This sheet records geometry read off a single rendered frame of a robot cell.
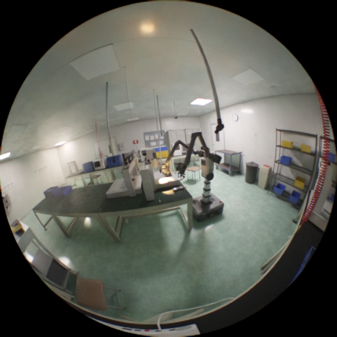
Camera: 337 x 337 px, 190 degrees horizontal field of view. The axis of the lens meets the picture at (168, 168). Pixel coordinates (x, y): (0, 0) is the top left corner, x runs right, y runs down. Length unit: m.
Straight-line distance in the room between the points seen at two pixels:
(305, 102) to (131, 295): 4.80
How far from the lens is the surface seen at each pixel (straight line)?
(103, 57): 1.64
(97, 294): 1.37
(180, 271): 1.62
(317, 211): 1.70
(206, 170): 1.73
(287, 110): 3.57
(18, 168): 7.35
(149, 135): 5.89
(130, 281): 1.73
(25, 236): 1.75
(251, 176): 3.65
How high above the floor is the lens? 1.57
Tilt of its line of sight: 17 degrees down
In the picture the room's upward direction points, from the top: 7 degrees counter-clockwise
